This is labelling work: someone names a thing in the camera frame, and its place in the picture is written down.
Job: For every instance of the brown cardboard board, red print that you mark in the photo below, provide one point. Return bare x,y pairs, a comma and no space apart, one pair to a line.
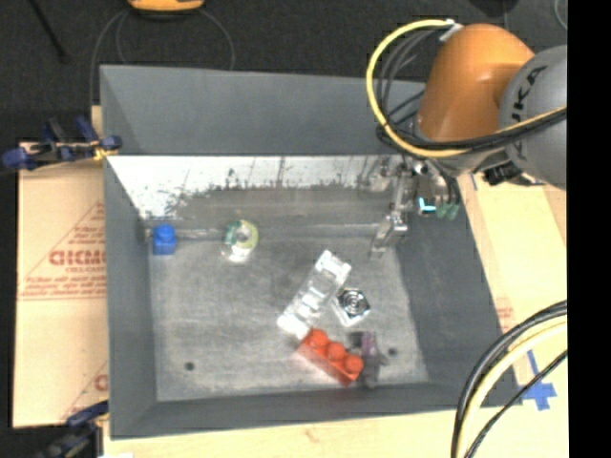
57,313

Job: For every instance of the red toy brick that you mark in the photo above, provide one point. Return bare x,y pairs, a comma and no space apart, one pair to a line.
333,357

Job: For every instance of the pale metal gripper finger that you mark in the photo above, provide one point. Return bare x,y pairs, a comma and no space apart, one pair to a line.
387,237
384,175

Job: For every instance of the grey metal bin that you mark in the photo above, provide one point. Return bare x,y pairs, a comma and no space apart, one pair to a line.
229,322

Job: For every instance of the clear plastic block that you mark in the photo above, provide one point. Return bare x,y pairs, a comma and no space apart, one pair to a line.
312,298

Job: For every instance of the blue toy brick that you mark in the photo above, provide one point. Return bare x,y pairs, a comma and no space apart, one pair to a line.
164,240

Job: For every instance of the black cylinder on white bracket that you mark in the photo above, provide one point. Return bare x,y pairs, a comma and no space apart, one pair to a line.
502,173

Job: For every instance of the purple and grey small object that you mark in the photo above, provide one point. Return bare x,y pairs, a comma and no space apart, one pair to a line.
368,346

